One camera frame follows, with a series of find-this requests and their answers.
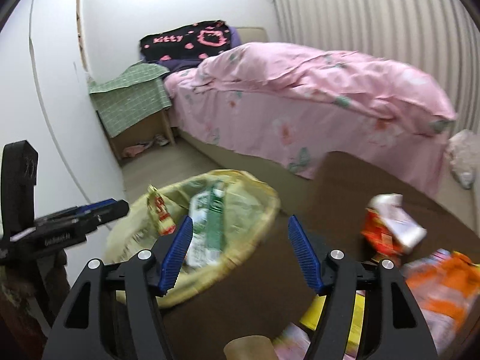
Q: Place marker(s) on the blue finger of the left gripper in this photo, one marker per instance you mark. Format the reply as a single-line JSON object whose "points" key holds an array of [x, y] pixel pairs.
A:
{"points": [[94, 206], [101, 215]]}

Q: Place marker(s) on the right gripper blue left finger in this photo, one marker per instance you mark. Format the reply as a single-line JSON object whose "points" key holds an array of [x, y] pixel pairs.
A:
{"points": [[174, 257]]}

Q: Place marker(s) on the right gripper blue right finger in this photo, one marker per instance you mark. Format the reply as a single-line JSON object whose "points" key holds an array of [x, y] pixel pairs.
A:
{"points": [[307, 259]]}

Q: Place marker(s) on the yellow printed wrapper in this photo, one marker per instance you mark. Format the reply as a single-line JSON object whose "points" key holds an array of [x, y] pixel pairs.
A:
{"points": [[342, 315]]}

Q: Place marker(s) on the green white milk carton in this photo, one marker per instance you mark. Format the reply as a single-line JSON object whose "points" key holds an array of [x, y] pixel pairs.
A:
{"points": [[207, 213]]}

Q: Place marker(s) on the red white cup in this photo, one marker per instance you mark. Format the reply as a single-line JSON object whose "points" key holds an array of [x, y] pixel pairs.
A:
{"points": [[388, 228]]}

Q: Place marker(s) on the orange white plastic bag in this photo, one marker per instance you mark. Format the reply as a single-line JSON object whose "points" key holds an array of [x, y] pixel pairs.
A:
{"points": [[445, 286]]}

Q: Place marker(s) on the green yellow snack bag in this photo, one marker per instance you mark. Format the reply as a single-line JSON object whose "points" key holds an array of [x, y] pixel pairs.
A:
{"points": [[160, 218]]}

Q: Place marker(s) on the pink cartoon tissue pack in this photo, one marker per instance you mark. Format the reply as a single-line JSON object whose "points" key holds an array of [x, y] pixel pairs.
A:
{"points": [[294, 341]]}

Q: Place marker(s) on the yellow plastic trash bag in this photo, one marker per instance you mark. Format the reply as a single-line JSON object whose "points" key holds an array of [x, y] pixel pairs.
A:
{"points": [[232, 212]]}

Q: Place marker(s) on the shoes under nightstand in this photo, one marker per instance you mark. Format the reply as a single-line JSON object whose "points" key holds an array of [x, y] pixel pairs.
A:
{"points": [[134, 150]]}

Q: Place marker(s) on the green checkered cloth nightstand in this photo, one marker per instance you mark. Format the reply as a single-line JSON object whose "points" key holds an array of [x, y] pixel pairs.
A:
{"points": [[133, 107]]}

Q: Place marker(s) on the pink floral bed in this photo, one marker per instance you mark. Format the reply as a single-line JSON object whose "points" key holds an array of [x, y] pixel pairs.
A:
{"points": [[298, 134]]}

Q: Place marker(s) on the pink floral duvet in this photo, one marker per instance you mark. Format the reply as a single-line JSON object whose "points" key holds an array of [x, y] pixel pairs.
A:
{"points": [[376, 87]]}

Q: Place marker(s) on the white plastic bag on floor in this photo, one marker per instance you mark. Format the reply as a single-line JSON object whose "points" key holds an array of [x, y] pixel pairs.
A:
{"points": [[463, 157]]}

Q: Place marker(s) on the black kitty pillow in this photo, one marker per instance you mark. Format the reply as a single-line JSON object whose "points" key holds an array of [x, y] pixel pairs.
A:
{"points": [[197, 41]]}

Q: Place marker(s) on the beige pleated curtain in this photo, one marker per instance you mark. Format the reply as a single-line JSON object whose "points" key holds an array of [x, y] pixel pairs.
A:
{"points": [[437, 36]]}

